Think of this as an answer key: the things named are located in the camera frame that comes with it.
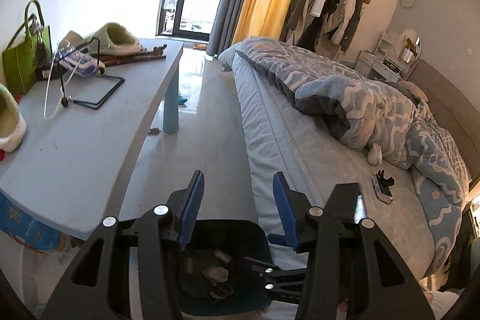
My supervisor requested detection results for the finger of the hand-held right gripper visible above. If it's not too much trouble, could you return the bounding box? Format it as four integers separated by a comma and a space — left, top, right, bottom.
325, 182, 361, 227
243, 256, 312, 292

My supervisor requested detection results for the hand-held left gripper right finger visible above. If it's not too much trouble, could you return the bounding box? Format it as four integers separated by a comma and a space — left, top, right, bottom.
272, 172, 436, 320

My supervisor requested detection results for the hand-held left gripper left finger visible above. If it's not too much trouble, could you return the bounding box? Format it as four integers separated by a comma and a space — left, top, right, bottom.
41, 170, 205, 320

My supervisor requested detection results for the dark blue waste bin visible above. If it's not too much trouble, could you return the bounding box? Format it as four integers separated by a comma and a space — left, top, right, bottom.
176, 218, 276, 318

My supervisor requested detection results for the cardboard tape roll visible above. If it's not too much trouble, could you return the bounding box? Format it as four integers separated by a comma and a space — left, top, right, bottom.
210, 284, 233, 300

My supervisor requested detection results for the large white tissue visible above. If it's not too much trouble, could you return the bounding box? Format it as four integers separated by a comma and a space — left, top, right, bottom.
202, 265, 230, 285

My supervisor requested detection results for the black torn packaging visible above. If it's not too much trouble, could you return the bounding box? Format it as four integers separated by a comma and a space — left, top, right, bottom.
375, 169, 396, 189

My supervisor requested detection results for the small white crumpled tissue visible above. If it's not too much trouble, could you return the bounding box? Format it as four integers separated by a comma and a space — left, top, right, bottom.
367, 143, 384, 165

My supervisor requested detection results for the grey bed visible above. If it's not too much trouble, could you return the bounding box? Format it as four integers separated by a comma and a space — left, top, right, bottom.
218, 36, 480, 291

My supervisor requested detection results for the blue patterned fleece blanket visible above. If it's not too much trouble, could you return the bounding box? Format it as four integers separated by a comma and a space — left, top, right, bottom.
218, 36, 473, 268

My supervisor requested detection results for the blue grey low table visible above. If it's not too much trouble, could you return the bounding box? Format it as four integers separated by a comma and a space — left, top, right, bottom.
0, 37, 184, 242

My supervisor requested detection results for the dark cloth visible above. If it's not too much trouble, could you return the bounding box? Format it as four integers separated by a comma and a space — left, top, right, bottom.
439, 208, 480, 292

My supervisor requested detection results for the beige pillow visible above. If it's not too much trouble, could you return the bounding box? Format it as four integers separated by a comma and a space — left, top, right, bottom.
399, 80, 428, 99

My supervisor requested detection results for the white dressing table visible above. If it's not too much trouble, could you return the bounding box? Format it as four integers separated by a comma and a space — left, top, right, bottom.
358, 50, 409, 82

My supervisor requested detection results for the white desktop shelf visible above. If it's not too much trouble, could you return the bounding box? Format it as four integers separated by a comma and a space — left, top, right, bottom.
377, 31, 398, 60

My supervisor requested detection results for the round mirror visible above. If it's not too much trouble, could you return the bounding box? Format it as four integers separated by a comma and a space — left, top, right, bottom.
397, 28, 422, 65

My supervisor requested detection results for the blue printed carton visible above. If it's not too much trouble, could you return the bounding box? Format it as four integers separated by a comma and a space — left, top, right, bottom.
0, 193, 62, 257

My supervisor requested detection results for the white jacket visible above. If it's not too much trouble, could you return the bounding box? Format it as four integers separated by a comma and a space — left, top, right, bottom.
330, 0, 355, 45

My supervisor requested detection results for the grey vest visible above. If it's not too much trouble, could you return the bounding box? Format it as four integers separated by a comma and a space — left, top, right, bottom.
343, 0, 366, 51

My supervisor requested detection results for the green fluffy slipper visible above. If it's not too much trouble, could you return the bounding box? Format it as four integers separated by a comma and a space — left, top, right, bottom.
84, 22, 141, 56
0, 84, 27, 154

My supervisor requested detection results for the blue white packet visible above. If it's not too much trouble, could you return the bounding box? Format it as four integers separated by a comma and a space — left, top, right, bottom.
54, 44, 106, 77

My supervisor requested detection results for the grey beige coat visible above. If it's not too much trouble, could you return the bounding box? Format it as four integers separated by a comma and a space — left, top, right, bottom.
287, 0, 319, 43

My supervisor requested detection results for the green tote bag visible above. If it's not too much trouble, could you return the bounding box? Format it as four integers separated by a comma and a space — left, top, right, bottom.
2, 0, 53, 96

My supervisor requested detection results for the black wire stand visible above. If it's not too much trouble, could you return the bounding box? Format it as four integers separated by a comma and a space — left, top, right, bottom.
60, 37, 125, 110

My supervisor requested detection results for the white cable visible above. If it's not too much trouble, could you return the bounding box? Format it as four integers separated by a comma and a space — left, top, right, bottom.
43, 46, 87, 119

